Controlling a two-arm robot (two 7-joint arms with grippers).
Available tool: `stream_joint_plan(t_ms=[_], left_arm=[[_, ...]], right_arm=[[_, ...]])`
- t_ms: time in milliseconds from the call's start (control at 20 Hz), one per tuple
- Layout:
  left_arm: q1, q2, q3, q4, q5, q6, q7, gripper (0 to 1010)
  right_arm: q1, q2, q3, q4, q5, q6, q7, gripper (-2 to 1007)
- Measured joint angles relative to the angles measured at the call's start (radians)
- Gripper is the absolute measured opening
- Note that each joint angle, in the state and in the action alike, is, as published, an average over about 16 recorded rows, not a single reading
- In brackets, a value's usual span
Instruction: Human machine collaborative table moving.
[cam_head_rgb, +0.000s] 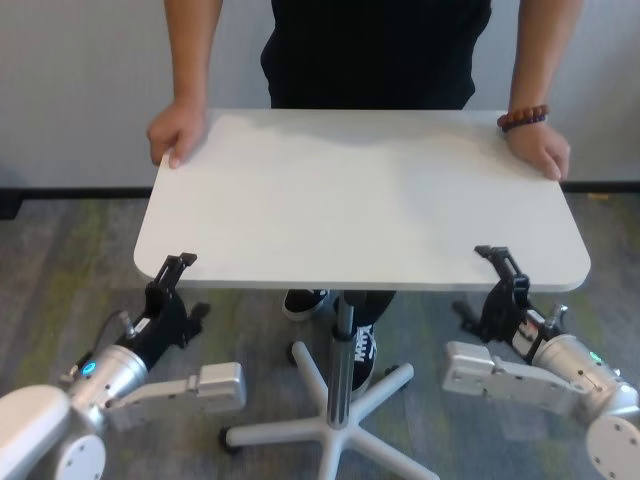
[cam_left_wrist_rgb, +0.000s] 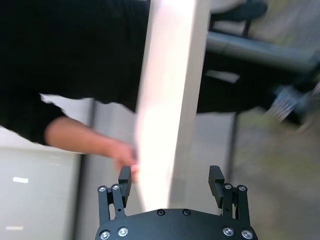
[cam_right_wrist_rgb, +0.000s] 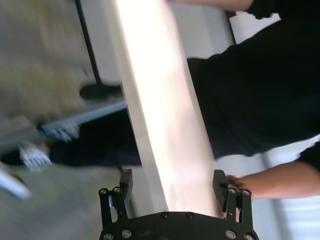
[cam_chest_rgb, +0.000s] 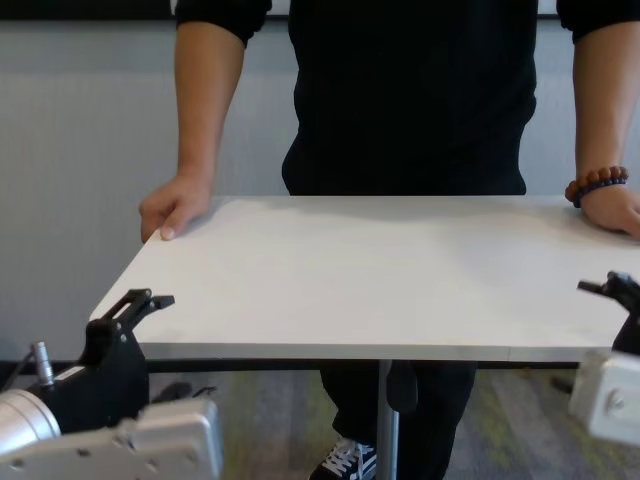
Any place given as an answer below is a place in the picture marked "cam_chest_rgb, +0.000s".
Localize grey cable with metal plug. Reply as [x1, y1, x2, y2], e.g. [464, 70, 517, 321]
[0, 342, 56, 396]

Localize person's right hand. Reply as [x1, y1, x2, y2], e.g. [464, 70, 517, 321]
[138, 173, 214, 245]

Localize white rectangular table top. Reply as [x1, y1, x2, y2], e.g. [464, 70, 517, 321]
[88, 194, 640, 362]

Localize person in black shirt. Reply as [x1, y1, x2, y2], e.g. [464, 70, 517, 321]
[174, 0, 640, 197]

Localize black column lever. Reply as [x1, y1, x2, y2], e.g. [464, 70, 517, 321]
[387, 359, 419, 416]

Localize person's left forearm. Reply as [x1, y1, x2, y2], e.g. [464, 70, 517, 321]
[572, 24, 640, 176]

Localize person's left hand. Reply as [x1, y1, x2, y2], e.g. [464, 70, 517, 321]
[581, 187, 640, 237]

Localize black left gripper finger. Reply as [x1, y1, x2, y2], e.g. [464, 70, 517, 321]
[94, 288, 176, 332]
[149, 382, 217, 404]

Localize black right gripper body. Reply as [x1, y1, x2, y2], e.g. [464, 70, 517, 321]
[612, 308, 640, 358]

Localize black baseboard strip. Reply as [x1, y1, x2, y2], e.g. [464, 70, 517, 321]
[144, 359, 581, 375]

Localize dark bead bracelet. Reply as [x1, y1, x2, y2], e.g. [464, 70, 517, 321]
[573, 182, 629, 209]

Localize person's right forearm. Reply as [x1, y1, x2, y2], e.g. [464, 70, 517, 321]
[175, 22, 246, 189]

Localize black white sneaker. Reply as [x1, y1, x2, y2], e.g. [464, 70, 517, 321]
[308, 435, 377, 480]

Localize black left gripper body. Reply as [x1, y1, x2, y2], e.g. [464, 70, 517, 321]
[27, 318, 151, 437]

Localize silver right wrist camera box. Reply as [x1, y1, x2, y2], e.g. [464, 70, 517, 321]
[567, 349, 640, 444]

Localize brown wooden bead bracelet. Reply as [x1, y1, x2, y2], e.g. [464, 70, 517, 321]
[564, 165, 629, 201]

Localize metal table column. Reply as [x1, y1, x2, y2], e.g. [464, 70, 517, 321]
[377, 359, 401, 480]

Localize black trousers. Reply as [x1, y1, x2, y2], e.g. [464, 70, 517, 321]
[319, 360, 477, 480]

